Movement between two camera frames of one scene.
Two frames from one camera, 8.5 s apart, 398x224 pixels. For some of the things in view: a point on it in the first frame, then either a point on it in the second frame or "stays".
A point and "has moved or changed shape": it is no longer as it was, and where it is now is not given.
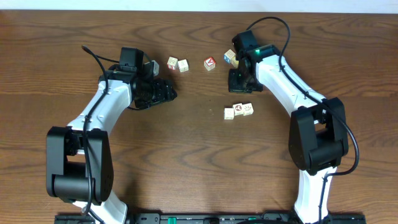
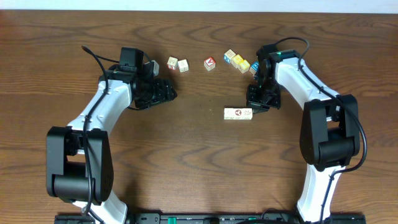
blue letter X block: x=228 y=55 stays
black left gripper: x=168 y=91 stays
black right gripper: x=234 y=86 → x=257 y=105
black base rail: x=231 y=218 stays
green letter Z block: x=229 y=113 stays
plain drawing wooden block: x=247 y=109 has moved or changed shape
